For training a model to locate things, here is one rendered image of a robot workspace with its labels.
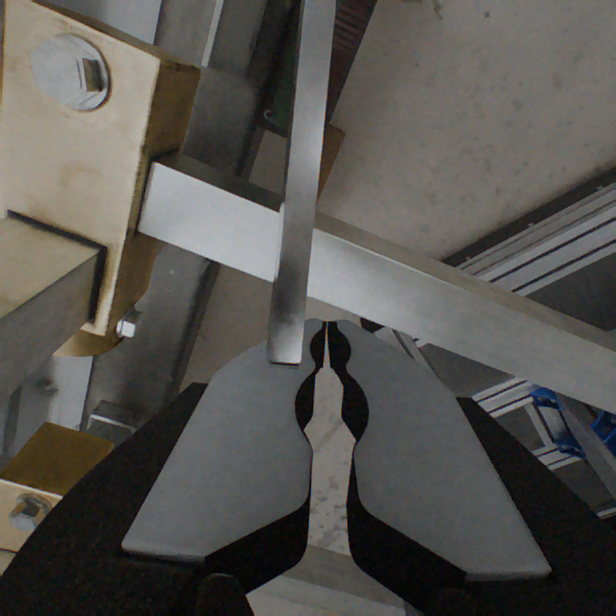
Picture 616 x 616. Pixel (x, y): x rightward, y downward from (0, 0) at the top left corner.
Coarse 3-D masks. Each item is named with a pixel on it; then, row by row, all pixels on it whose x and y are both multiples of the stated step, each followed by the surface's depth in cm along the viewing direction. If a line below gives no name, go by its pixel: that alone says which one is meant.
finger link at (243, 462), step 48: (240, 384) 9; (288, 384) 9; (192, 432) 8; (240, 432) 8; (288, 432) 8; (192, 480) 7; (240, 480) 7; (288, 480) 7; (144, 528) 6; (192, 528) 6; (240, 528) 6; (288, 528) 7; (240, 576) 6
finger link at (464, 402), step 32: (480, 416) 9; (512, 448) 8; (512, 480) 7; (544, 480) 7; (544, 512) 7; (576, 512) 7; (544, 544) 6; (576, 544) 6; (608, 544) 6; (576, 576) 6; (608, 576) 6; (480, 608) 6; (512, 608) 5; (544, 608) 5; (576, 608) 5; (608, 608) 5
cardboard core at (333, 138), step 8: (328, 128) 85; (336, 128) 91; (328, 136) 86; (336, 136) 86; (344, 136) 88; (328, 144) 87; (336, 144) 87; (328, 152) 88; (336, 152) 89; (320, 160) 88; (328, 160) 89; (320, 168) 89; (328, 168) 90; (320, 176) 90; (320, 184) 92; (320, 192) 94
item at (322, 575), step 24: (0, 456) 29; (312, 552) 32; (336, 552) 33; (288, 576) 30; (312, 576) 30; (336, 576) 31; (360, 576) 32; (288, 600) 31; (312, 600) 31; (336, 600) 31; (360, 600) 31; (384, 600) 31
